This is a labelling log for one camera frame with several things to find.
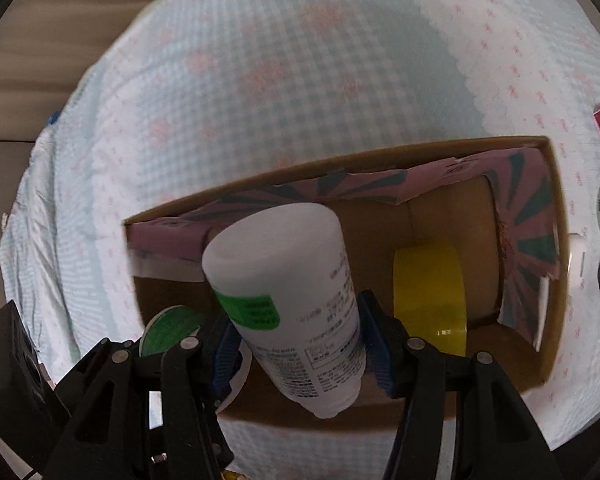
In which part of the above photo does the green labelled white jar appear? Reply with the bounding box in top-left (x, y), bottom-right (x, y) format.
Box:
top-left (138, 303), bottom-right (254, 411)

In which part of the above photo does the yellow tape roll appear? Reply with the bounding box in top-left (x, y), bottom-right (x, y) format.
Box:
top-left (393, 243), bottom-right (467, 356)

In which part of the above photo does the white bottle green label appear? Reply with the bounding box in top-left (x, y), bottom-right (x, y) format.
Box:
top-left (201, 203), bottom-right (366, 419)

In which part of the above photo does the cardboard box with pink lining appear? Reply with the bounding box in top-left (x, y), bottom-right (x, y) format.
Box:
top-left (125, 136), bottom-right (569, 393)

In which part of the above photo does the blue checked floral bedsheet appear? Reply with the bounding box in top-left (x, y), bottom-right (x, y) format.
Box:
top-left (0, 0), bottom-right (600, 479)

